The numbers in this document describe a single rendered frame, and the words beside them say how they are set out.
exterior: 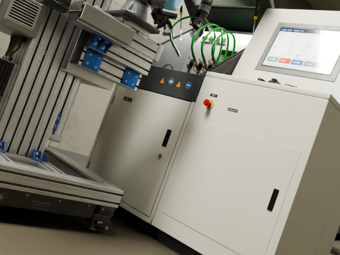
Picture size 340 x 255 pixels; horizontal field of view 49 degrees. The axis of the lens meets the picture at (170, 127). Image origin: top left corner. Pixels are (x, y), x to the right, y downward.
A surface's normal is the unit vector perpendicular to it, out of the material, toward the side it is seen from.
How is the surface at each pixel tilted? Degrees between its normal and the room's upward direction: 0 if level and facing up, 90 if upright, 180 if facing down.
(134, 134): 90
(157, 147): 90
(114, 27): 90
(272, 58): 76
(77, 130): 90
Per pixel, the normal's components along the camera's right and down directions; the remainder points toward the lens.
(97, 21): 0.62, 0.20
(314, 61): -0.50, -0.47
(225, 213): -0.60, -0.25
